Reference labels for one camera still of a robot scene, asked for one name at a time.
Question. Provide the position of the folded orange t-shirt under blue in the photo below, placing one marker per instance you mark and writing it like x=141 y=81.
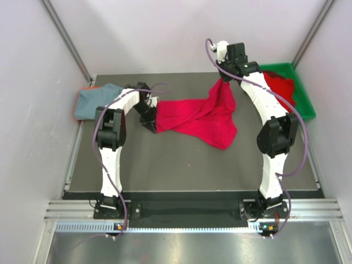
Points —
x=87 y=101

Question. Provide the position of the green plastic bin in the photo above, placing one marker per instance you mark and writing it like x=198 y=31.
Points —
x=303 y=104

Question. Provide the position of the folded blue-grey t-shirt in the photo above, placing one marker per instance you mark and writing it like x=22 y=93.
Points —
x=108 y=93

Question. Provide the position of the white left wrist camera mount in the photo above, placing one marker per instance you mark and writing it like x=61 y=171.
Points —
x=152 y=102

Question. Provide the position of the slotted grey cable duct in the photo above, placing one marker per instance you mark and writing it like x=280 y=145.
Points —
x=115 y=228

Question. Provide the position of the right aluminium corner post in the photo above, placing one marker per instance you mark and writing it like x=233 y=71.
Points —
x=313 y=30

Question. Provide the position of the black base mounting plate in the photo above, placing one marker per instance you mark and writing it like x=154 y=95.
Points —
x=199 y=213

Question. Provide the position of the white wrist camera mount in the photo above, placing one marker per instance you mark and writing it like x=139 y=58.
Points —
x=220 y=49
x=152 y=102

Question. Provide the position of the aluminium corner post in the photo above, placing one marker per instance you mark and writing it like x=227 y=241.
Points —
x=55 y=19
x=313 y=30

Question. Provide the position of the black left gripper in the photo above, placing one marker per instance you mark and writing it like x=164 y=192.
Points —
x=149 y=122

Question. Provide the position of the left aluminium corner post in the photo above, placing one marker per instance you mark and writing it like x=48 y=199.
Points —
x=55 y=19

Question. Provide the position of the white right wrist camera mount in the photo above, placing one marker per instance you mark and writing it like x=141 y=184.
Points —
x=220 y=49

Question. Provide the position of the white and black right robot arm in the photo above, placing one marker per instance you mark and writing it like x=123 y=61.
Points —
x=275 y=138

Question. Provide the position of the bright red t-shirt in bin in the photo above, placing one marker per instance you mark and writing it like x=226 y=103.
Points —
x=284 y=88

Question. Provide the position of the crimson red t-shirt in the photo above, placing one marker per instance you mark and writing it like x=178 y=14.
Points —
x=209 y=119

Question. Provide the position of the aluminium front frame rail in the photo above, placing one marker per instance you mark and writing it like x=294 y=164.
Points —
x=80 y=210

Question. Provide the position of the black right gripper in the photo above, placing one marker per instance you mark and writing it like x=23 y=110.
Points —
x=225 y=79

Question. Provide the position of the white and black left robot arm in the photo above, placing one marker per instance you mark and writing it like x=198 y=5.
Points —
x=110 y=135

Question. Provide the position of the dark maroon t-shirt in bin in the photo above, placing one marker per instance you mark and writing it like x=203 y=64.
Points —
x=272 y=75

